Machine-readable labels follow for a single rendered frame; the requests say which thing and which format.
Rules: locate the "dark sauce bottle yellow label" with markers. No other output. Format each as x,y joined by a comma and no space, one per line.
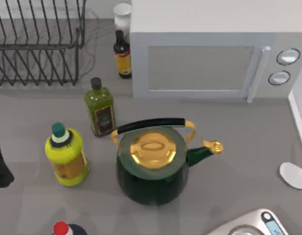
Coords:
122,58

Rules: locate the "white spoon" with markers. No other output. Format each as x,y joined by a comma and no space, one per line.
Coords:
294,175

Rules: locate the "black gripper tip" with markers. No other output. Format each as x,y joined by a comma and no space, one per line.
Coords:
0,166

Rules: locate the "green oil bottle black cap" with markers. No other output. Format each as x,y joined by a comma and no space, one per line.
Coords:
100,110

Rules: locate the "microwave door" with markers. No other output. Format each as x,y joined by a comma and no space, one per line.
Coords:
199,68

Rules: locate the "white paper cup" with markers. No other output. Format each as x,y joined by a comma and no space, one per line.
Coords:
122,17

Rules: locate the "pale grey microwave oven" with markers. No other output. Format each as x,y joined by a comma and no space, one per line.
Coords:
214,24

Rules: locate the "dark bottle red cap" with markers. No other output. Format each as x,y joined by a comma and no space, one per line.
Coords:
67,228

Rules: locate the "small microwave knob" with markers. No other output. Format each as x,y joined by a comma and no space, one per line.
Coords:
279,77

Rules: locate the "silver kitchen scale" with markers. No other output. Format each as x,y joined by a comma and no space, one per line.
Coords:
253,224

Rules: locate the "large microwave knob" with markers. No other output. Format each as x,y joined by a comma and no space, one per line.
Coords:
288,56

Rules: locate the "yellow-green bottle teal cap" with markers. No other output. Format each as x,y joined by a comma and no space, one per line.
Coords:
67,159

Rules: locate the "green and gold kettle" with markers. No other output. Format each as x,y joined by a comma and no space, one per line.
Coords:
153,171

